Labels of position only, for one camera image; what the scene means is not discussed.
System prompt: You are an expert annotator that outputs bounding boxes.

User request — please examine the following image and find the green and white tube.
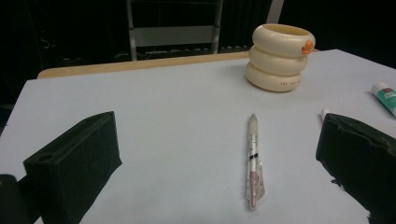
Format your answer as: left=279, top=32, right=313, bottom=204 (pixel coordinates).
left=370, top=82, right=396, bottom=119

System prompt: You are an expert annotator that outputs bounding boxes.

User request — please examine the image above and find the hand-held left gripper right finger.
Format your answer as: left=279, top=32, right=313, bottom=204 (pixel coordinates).
left=315, top=113, right=396, bottom=224

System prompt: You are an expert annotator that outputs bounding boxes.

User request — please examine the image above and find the white pen with pink grip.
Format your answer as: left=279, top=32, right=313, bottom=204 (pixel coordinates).
left=246, top=113, right=266, bottom=211

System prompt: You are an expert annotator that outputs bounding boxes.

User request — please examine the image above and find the cream duck pen holder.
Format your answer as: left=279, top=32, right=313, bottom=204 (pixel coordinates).
left=245, top=23, right=317, bottom=93

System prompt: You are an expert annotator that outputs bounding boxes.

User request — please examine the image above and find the grey metal stand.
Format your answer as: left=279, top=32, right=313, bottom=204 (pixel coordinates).
left=125, top=0, right=286, bottom=62

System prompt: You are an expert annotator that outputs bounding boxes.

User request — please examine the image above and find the white table cover sheet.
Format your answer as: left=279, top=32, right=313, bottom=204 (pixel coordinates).
left=0, top=49, right=396, bottom=224

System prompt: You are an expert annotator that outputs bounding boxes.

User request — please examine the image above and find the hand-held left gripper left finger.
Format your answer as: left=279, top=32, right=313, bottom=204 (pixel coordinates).
left=22, top=110, right=123, bottom=224

